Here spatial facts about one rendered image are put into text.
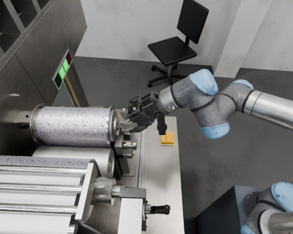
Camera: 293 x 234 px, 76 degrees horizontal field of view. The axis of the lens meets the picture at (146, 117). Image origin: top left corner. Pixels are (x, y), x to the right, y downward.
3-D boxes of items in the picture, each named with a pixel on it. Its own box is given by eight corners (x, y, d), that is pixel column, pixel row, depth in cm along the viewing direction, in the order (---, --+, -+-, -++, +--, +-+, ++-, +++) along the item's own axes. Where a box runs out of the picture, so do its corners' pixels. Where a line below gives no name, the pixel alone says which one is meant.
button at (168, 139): (173, 144, 102) (174, 142, 100) (161, 144, 103) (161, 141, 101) (173, 133, 107) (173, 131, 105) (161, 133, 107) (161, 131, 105)
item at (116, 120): (116, 112, 65) (120, 119, 72) (111, 112, 65) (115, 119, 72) (115, 133, 63) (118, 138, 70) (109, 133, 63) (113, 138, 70)
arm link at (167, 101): (182, 94, 60) (184, 114, 55) (170, 100, 62) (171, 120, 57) (169, 80, 56) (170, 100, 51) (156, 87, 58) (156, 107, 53)
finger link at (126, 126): (110, 123, 67) (129, 112, 62) (122, 130, 70) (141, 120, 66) (109, 130, 65) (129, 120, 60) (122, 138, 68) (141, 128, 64)
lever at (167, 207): (171, 211, 39) (168, 210, 39) (151, 213, 42) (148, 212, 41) (171, 204, 40) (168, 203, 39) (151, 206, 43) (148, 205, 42)
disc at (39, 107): (45, 151, 70) (24, 129, 58) (44, 151, 70) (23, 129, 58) (58, 119, 79) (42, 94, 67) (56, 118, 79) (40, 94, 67)
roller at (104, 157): (111, 187, 68) (105, 176, 58) (41, 185, 68) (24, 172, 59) (116, 157, 75) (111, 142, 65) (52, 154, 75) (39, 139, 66)
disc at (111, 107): (112, 153, 69) (105, 132, 57) (110, 153, 69) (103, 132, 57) (117, 120, 78) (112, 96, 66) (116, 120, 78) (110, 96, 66)
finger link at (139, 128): (128, 123, 67) (147, 113, 62) (131, 125, 68) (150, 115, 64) (127, 134, 64) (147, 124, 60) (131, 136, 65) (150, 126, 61)
